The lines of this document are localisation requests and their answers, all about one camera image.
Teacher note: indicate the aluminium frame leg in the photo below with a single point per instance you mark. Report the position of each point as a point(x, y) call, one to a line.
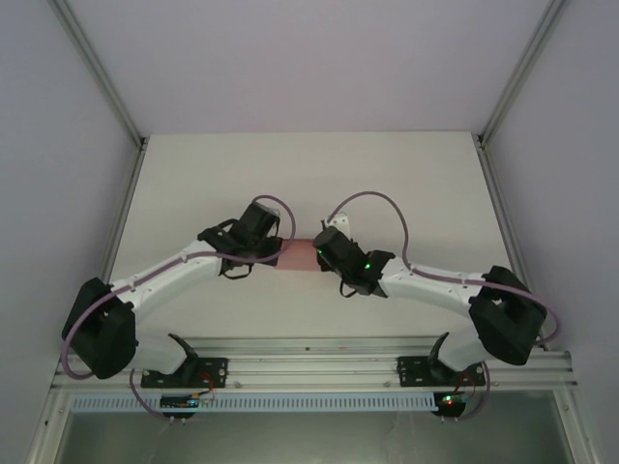
point(575, 425)
point(46, 425)

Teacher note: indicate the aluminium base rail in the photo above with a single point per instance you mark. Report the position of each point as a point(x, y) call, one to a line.
point(309, 360)

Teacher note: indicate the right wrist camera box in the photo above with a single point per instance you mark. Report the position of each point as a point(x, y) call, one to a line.
point(338, 222)

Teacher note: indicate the aluminium table side rail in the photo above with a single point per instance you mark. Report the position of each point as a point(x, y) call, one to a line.
point(498, 203)
point(126, 203)

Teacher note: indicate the small circuit board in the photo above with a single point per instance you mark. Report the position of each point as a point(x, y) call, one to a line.
point(184, 401)
point(452, 400)

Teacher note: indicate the black mounting plate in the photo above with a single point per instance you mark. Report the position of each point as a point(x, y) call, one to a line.
point(411, 372)
point(213, 372)

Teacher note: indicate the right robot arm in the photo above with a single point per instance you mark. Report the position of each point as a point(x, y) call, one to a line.
point(435, 285)

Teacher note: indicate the pink paper box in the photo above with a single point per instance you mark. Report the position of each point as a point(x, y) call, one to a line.
point(300, 253)

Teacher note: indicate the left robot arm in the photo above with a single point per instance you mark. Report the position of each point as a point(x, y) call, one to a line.
point(159, 275)

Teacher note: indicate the aluminium frame post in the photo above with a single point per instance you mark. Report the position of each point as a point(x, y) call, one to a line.
point(522, 72)
point(97, 72)

